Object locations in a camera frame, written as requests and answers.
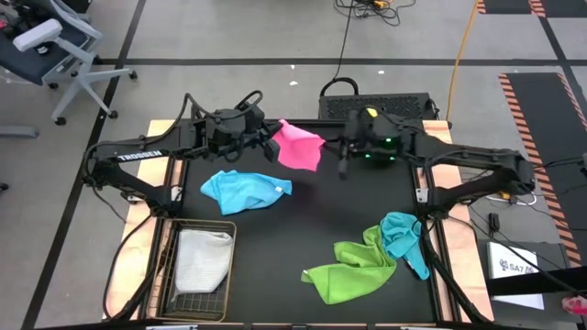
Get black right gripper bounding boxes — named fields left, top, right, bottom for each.
left=323, top=105, right=414, bottom=181

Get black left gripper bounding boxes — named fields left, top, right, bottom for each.
left=205, top=104, right=283, bottom=164

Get pink microfiber towel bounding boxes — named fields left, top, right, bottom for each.
left=270, top=118, right=326, bottom=173

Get green microfiber towel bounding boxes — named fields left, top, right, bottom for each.
left=300, top=224, right=398, bottom=306

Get blue microfiber towel white tag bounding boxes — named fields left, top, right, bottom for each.
left=199, top=169, right=294, bottom=216

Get turquoise microfiber towel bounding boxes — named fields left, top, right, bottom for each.
left=379, top=211, right=431, bottom=281

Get black perforated computer case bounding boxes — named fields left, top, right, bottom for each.
left=318, top=93, right=437, bottom=123

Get light wooden table side board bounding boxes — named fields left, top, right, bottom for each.
left=421, top=119, right=495, bottom=322
left=103, top=119, right=184, bottom=321

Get large black orange-striped floor mat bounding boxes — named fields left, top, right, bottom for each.
left=498, top=71, right=587, bottom=270

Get white paper sign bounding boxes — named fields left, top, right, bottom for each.
left=486, top=241, right=546, bottom=311

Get small black orange-striped floor mat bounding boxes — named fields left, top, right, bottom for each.
left=475, top=0, right=548, bottom=16

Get grey desk foot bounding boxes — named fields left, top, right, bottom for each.
left=0, top=124, right=40, bottom=138

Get white grey office chair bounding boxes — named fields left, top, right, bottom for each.
left=0, top=0, right=138, bottom=126

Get pink speckled object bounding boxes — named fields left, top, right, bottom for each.
left=561, top=295, right=587, bottom=316

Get long black cable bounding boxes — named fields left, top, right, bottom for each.
left=319, top=0, right=360, bottom=97

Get tangled black floor cables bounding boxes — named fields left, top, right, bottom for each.
left=334, top=0, right=416, bottom=27

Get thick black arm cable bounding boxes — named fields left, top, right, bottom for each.
left=101, top=211, right=161, bottom=322
left=419, top=219, right=494, bottom=325

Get yellow cable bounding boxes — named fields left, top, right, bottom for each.
left=445, top=0, right=481, bottom=121

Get bronze wire basket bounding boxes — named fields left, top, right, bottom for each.
left=146, top=218, right=238, bottom=324

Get white cable loop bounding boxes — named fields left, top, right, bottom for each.
left=485, top=192, right=538, bottom=207

